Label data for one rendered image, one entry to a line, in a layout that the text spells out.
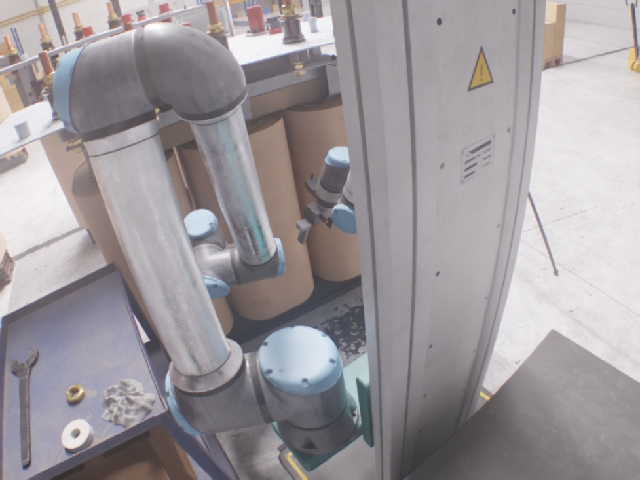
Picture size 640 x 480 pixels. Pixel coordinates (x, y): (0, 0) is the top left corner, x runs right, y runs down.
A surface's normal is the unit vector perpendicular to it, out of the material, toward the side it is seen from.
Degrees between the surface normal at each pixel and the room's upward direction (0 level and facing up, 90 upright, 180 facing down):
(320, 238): 90
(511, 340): 0
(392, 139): 90
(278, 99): 90
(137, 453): 26
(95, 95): 80
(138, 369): 0
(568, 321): 0
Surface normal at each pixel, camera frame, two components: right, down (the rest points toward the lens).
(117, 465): 0.12, -0.54
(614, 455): -0.13, -0.81
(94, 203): -0.01, 0.58
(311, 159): -0.30, 0.58
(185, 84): 0.33, 0.72
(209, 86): 0.58, 0.51
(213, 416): 0.11, 0.39
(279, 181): 0.76, 0.29
